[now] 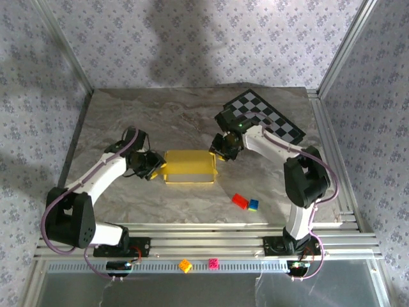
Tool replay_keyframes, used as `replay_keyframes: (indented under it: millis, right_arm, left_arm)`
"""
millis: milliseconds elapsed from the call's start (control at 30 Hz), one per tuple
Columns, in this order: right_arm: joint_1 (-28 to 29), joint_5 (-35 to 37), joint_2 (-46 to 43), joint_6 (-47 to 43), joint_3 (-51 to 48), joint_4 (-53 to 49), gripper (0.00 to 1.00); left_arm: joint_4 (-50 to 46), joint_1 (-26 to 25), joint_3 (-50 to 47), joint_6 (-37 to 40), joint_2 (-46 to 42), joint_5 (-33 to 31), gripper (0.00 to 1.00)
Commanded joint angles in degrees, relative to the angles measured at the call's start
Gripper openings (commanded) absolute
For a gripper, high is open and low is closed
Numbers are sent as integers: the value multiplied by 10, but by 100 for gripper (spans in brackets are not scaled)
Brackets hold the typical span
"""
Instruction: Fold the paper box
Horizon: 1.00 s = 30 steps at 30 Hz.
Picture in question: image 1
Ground black right circuit board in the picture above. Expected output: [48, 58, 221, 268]
[286, 260, 311, 276]

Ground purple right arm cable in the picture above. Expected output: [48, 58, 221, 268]
[238, 111, 340, 282]

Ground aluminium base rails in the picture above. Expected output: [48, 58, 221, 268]
[34, 223, 384, 260]

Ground black circuit board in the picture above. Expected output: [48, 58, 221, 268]
[106, 260, 132, 278]
[286, 260, 311, 276]

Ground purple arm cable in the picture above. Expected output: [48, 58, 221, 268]
[238, 111, 340, 282]
[41, 127, 151, 284]

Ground red toy brick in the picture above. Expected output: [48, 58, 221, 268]
[231, 193, 249, 210]

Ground white yellow paper box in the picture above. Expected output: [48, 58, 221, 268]
[162, 149, 219, 185]

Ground aluminium frame post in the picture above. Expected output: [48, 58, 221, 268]
[33, 0, 95, 93]
[317, 0, 380, 94]

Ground grey slotted cable duct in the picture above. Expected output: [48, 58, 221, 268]
[47, 259, 290, 272]

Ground black left circuit board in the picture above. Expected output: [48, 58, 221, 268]
[106, 260, 132, 278]

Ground aluminium side rail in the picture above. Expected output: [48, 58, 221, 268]
[306, 89, 367, 231]
[47, 89, 94, 231]

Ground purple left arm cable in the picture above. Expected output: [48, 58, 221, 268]
[41, 127, 151, 284]

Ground glossy metal panel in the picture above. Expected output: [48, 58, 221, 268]
[24, 258, 389, 307]

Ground black white chessboard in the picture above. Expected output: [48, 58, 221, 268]
[223, 89, 307, 146]

